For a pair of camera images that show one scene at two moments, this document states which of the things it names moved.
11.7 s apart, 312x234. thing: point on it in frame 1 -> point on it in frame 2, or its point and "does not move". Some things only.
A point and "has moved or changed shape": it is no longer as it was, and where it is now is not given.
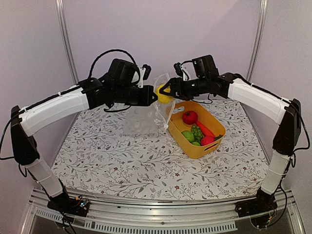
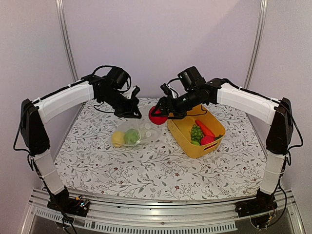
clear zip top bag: x=152 y=119 has moved or changed shape
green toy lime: x=189 y=135 -> x=131 y=136
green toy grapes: x=197 y=133 does not move
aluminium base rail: x=207 y=215 does not move
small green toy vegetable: x=196 y=143 does not move
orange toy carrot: x=204 y=129 does not move
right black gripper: x=180 y=90 -> x=165 y=101
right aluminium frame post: x=257 y=40 does not move
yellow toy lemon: x=164 y=98 has moved or changed shape
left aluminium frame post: x=61 y=15 does not move
